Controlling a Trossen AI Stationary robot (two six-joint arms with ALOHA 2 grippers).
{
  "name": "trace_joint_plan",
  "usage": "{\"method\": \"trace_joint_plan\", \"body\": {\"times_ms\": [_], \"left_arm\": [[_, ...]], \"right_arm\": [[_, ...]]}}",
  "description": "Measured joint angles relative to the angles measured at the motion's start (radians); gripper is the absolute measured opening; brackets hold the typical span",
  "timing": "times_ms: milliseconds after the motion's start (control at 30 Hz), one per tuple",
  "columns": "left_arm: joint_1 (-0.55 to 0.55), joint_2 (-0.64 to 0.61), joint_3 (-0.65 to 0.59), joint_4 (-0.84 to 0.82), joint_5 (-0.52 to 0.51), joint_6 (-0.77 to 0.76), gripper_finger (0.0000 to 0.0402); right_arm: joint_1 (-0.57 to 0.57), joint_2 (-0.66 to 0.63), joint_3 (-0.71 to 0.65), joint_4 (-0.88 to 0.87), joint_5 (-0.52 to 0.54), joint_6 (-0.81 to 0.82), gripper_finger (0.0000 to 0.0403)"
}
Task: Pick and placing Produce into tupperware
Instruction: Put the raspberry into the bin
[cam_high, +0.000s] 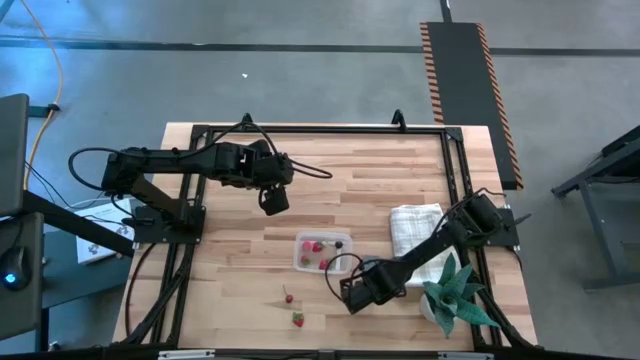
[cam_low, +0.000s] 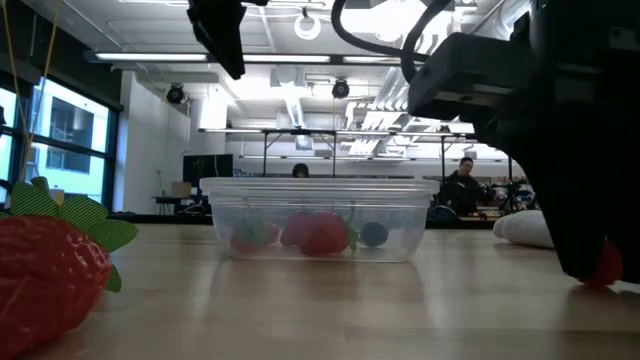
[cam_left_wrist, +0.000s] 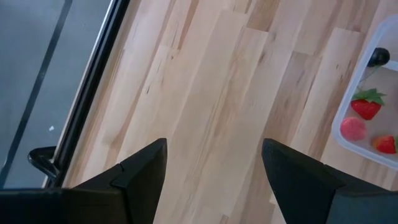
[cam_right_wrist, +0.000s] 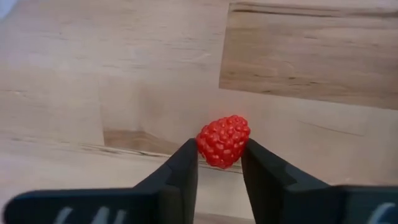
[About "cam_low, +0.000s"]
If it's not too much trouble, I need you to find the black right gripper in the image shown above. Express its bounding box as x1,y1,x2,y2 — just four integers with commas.
472,0,640,281

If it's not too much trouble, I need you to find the red strawberry with leaves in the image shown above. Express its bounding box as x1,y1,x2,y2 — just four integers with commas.
229,218,282,254

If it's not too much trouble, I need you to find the dark blueberry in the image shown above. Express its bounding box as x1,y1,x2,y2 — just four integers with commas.
359,220,390,249

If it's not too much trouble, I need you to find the small red strawberry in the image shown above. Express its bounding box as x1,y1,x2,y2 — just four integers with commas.
279,211,317,248

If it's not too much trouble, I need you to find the pink red strawberry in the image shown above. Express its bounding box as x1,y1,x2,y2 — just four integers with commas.
298,211,352,258

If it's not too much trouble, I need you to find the large red strawberry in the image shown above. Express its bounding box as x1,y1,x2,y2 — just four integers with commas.
0,175,141,360

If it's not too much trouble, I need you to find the clear plastic tupperware container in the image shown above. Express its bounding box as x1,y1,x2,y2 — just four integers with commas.
199,176,442,264

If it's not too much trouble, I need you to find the white checked towel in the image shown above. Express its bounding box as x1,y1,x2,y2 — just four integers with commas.
492,209,557,250

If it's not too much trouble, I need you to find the long ceiling light strip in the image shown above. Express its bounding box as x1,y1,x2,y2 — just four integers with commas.
83,49,404,66

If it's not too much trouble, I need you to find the black background monitor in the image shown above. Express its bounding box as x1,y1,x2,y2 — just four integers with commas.
182,153,235,189

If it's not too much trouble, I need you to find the white ceiling ring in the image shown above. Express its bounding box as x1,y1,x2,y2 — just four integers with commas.
293,13,322,42

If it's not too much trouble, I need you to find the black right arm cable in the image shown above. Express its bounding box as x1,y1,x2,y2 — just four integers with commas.
330,0,454,85

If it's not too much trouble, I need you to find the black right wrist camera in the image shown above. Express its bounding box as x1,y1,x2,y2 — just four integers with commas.
406,31,534,124

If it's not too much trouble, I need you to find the yellow cable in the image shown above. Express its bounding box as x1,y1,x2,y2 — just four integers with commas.
0,0,62,184

